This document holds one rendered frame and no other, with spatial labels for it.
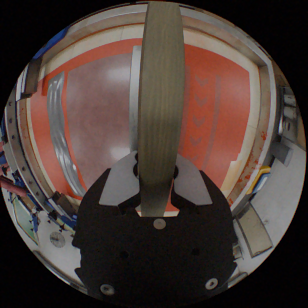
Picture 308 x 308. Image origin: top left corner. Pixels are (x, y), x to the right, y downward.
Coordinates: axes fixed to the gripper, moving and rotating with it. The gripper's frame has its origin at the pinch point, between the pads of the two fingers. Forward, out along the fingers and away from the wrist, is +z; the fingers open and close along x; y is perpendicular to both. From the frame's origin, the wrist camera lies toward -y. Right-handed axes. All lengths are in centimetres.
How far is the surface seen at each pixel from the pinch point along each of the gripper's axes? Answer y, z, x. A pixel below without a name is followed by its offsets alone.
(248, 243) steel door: 302, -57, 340
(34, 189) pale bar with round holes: 18, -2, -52
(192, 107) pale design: -6.0, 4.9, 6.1
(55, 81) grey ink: -14.6, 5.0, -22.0
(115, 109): -5.2, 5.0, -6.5
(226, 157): 2.9, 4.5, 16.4
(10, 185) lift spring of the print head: 20, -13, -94
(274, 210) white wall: 154, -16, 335
